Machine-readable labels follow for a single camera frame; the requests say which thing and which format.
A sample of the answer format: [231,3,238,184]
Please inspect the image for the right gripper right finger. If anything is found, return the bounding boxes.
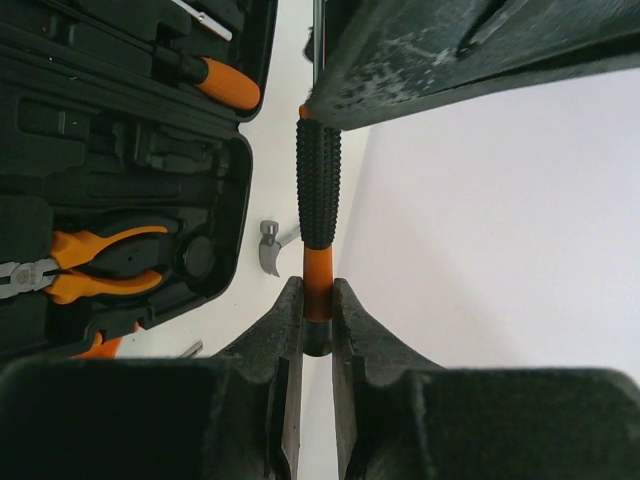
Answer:
[332,279,639,479]

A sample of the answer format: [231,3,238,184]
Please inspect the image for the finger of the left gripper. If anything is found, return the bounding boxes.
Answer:
[307,0,639,130]

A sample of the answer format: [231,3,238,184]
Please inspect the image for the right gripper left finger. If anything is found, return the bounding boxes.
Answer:
[1,277,303,479]

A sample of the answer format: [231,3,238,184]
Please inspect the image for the orange grip bit screwdriver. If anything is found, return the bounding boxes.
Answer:
[152,46,261,110]

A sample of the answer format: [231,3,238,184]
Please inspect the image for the black handled claw hammer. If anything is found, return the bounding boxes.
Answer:
[258,220,301,278]

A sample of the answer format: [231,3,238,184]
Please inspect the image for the black orange handled screwdriver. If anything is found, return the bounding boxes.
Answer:
[171,0,233,42]

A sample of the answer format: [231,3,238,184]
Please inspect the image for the orange handled needle-nose pliers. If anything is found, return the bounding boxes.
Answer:
[0,224,174,306]

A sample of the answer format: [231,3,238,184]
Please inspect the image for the black plastic tool case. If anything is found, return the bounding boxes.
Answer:
[1,1,278,363]

